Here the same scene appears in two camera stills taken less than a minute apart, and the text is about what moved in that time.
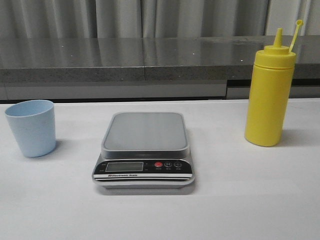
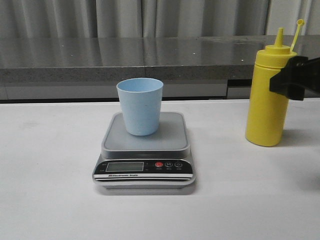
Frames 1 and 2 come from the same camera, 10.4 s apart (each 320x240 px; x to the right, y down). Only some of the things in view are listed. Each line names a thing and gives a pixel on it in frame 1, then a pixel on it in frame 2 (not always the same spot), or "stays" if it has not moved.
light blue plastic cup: (33, 123) to (141, 99)
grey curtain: (157, 18) stays
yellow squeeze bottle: (270, 92) stays
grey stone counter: (144, 68) stays
